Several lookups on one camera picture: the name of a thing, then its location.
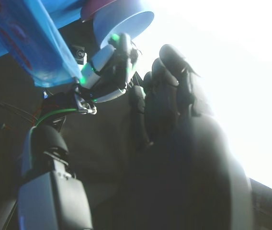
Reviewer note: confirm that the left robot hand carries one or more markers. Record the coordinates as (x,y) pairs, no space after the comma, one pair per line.
(174,167)

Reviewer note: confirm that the blue snack bag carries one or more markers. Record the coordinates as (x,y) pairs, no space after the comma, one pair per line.
(18,36)

